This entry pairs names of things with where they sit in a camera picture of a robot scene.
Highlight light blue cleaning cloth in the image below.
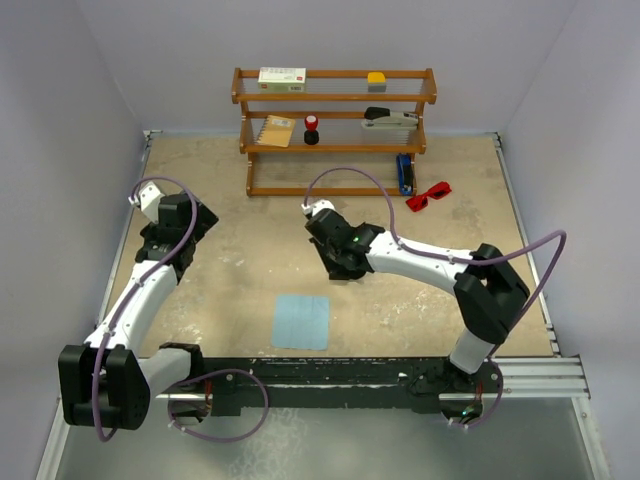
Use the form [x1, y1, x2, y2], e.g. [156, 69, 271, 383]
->
[271, 295, 330, 351]

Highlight black glasses case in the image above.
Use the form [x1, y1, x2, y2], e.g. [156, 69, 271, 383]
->
[309, 238, 374, 281]

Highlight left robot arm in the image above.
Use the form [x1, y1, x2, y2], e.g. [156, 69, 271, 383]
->
[58, 183, 218, 438]

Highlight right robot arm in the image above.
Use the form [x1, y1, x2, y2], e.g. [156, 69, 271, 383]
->
[302, 200, 530, 391]

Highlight red sunglasses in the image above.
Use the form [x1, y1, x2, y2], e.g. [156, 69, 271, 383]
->
[405, 181, 452, 212]

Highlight blue and black stapler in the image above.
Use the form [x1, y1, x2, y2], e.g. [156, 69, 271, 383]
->
[396, 153, 415, 196]

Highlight red and black stamp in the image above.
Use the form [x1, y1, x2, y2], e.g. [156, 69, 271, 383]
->
[303, 115, 319, 146]

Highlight wooden three-tier shelf rack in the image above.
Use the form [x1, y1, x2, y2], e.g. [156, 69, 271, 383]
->
[231, 68, 438, 196]

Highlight black and white stapler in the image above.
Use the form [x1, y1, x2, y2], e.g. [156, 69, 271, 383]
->
[361, 107, 419, 131]

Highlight brown spiral notebook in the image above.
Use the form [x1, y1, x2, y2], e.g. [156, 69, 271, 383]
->
[256, 115, 296, 148]

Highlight yellow and grey eraser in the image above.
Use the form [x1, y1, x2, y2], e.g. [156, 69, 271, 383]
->
[367, 71, 387, 93]

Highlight white and red box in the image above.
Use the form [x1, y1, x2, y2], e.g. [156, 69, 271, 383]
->
[257, 67, 307, 93]

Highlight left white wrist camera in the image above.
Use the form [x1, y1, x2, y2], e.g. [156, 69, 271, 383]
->
[128, 181, 165, 223]

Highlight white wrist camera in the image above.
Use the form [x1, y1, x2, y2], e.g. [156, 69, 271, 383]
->
[301, 199, 335, 219]
[128, 181, 165, 223]

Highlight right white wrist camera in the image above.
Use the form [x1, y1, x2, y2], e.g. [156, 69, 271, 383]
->
[301, 199, 335, 219]

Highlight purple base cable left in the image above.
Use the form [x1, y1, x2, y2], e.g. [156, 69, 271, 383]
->
[167, 368, 270, 444]

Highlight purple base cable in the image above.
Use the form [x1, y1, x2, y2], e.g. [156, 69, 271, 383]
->
[448, 359, 505, 431]
[167, 368, 270, 444]

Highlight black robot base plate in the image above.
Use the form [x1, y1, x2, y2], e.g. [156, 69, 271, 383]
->
[199, 357, 504, 416]

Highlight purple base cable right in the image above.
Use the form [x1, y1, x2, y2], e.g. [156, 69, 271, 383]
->
[448, 359, 505, 431]

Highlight aluminium rail frame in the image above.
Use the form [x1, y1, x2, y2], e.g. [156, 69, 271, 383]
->
[38, 135, 597, 479]

